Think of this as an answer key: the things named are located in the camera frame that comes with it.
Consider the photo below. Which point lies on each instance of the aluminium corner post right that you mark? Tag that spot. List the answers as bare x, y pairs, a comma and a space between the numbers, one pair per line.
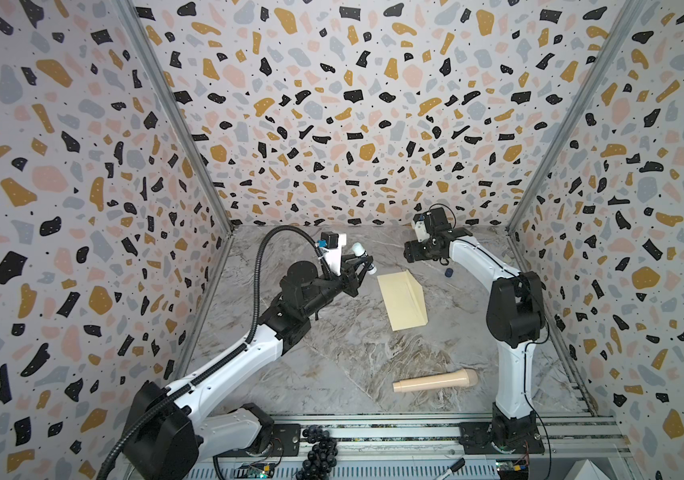
627, 16

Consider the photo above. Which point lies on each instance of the black marker pen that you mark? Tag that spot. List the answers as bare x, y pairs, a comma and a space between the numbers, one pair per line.
452, 469

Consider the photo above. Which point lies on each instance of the beige toy microphone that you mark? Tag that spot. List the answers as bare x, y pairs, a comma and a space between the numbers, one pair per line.
462, 378

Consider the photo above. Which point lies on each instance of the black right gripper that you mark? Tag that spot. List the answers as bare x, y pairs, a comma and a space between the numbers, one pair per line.
416, 249

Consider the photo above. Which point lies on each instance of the aluminium corner post left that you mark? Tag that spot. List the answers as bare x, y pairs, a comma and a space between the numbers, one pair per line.
126, 11

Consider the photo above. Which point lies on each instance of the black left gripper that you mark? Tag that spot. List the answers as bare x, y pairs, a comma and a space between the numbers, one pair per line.
350, 281

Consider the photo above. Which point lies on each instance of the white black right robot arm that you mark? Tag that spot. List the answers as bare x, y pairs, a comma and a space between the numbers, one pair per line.
515, 318

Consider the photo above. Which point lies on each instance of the black bead cluster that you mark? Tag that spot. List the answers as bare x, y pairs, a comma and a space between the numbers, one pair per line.
322, 456

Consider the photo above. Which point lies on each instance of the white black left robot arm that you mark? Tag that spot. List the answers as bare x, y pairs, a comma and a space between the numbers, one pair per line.
169, 428

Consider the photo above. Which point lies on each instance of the cream paper envelope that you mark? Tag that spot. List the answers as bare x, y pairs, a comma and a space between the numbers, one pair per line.
404, 300

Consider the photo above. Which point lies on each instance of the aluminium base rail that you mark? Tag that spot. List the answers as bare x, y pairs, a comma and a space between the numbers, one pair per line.
423, 446

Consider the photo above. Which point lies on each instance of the aluminium corner post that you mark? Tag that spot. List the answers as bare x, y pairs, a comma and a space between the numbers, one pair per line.
627, 16
126, 11

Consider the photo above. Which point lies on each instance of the blue white glue stick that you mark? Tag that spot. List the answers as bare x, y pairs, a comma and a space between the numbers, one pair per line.
359, 251

